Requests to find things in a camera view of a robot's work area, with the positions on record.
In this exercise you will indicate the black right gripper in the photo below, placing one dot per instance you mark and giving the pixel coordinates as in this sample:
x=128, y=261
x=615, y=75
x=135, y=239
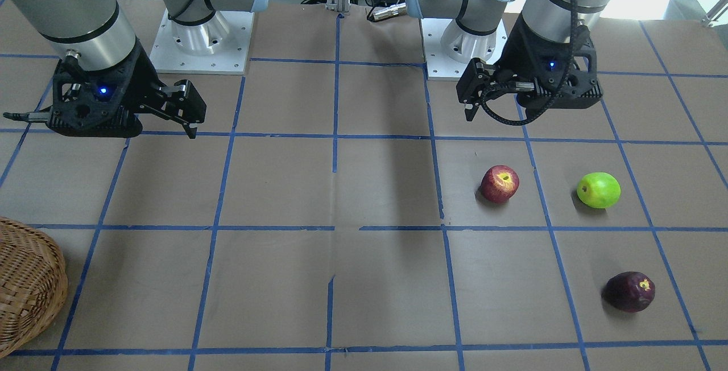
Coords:
x=138, y=83

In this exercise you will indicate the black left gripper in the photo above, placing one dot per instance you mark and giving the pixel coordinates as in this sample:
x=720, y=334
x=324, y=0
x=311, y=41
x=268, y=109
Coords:
x=518, y=52

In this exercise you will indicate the red apple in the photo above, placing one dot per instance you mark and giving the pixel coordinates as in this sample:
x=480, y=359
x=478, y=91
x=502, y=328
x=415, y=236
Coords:
x=499, y=184

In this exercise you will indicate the green apple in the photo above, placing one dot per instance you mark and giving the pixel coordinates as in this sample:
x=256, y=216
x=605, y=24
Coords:
x=598, y=190

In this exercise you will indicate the dark purple apple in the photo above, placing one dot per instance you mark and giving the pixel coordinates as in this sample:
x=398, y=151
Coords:
x=630, y=291

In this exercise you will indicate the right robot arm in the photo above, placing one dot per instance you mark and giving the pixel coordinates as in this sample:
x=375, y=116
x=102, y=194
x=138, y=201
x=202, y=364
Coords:
x=101, y=32

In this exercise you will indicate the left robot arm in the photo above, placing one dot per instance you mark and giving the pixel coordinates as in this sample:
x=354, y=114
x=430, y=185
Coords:
x=555, y=20

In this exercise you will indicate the wicker basket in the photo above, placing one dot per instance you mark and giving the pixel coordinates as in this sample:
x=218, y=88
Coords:
x=34, y=283

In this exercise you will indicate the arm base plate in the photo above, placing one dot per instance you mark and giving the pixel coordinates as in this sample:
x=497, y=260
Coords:
x=218, y=47
x=448, y=49

